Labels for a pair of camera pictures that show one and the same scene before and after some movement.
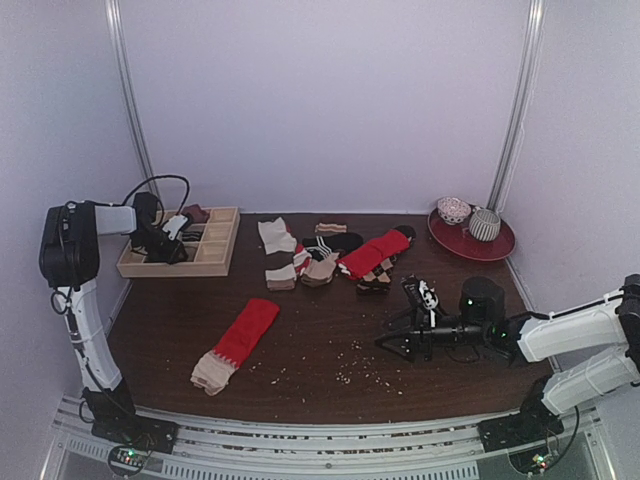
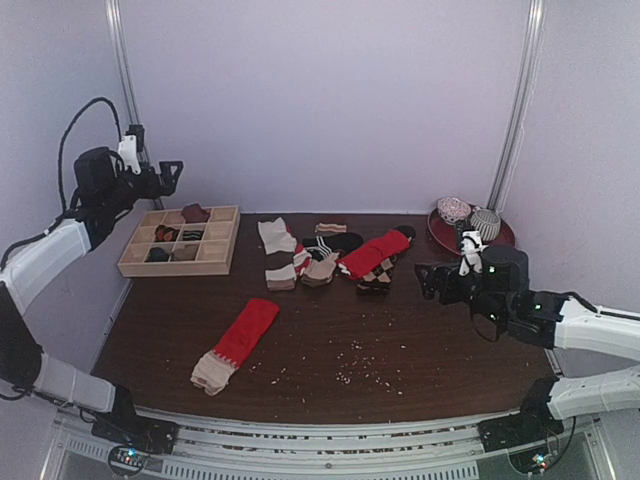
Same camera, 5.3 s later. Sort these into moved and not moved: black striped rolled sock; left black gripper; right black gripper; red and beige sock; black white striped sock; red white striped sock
Moved: right black gripper; left black gripper
Not moved: black white striped sock; red white striped sock; black striped rolled sock; red and beige sock
